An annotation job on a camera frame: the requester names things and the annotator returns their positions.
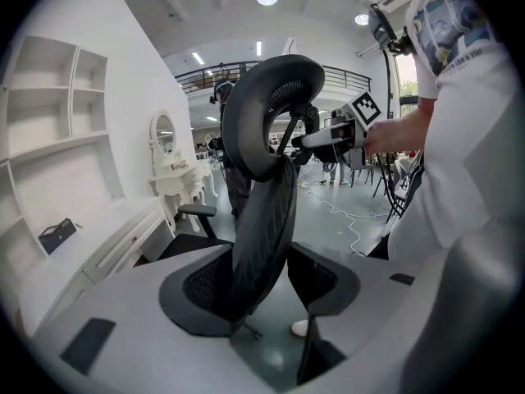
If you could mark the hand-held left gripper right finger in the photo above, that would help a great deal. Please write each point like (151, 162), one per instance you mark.
(369, 310)

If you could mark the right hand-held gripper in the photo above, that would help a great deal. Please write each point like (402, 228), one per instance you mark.
(361, 111)

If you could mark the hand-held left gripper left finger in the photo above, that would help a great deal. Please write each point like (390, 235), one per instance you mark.
(135, 322)

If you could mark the black mesh office chair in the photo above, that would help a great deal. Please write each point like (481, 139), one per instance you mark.
(266, 228)

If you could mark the person's right forearm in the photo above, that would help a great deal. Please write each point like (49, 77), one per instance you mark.
(406, 123)

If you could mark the black dining chair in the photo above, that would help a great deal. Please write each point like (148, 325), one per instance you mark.
(366, 175)

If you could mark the white desk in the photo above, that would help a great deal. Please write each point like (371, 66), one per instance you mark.
(110, 225)

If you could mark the white shoe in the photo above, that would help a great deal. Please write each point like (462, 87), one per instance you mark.
(299, 327)

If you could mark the black mezzanine railing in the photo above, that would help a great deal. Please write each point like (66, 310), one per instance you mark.
(348, 81)

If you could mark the grey trousers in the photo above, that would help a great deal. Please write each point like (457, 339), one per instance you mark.
(463, 322)

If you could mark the strip ceiling light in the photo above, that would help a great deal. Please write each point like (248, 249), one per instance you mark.
(197, 58)
(258, 48)

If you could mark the black box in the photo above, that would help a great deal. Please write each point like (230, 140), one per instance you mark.
(57, 237)

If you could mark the white vanity table with mirror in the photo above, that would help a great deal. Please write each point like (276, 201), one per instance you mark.
(176, 175)

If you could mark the white printed t-shirt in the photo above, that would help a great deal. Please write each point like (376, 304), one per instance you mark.
(471, 138)

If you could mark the white shelf unit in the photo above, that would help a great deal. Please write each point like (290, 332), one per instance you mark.
(57, 144)

